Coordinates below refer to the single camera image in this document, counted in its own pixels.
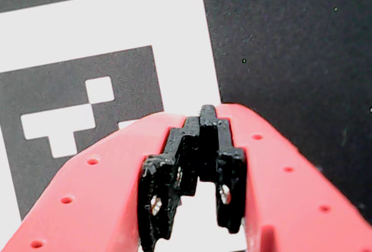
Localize red gripper finger with black pad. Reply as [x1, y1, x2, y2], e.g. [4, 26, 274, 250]
[0, 111, 202, 252]
[200, 102, 372, 252]

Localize black white marker mat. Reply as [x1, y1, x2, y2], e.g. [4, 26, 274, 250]
[0, 0, 372, 252]

